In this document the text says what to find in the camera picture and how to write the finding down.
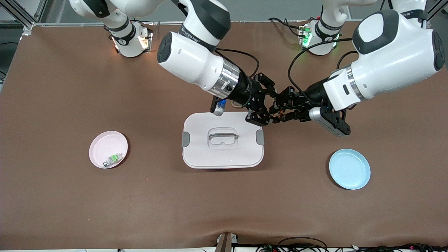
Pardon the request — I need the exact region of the white lidded storage box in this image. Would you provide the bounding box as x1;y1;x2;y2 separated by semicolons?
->
181;111;265;169

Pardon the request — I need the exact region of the light blue round plate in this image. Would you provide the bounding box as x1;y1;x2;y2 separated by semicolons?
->
329;148;371;190

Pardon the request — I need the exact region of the brown table cover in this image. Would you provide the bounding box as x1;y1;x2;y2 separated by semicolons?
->
0;20;448;251

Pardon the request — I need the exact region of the pale pink round plate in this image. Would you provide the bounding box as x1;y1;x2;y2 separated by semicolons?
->
89;131;128;169

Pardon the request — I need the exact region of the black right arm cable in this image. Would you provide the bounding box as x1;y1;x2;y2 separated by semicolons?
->
213;47;260;79

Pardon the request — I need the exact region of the black base cable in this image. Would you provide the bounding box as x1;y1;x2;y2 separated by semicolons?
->
268;17;309;37
129;17;154;28

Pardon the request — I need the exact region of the black looped cable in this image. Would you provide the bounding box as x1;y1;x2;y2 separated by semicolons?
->
278;237;328;252

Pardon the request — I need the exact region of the metal table bracket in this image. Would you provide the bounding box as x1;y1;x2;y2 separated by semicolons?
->
215;232;239;252

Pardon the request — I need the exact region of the aluminium frame profile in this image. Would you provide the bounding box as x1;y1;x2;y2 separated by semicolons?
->
0;0;48;33
425;0;448;21

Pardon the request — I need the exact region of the green grey switch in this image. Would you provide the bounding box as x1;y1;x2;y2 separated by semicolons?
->
103;153;124;167

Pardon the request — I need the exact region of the tangled cable bundle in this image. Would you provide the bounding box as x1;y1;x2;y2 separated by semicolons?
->
328;243;448;252

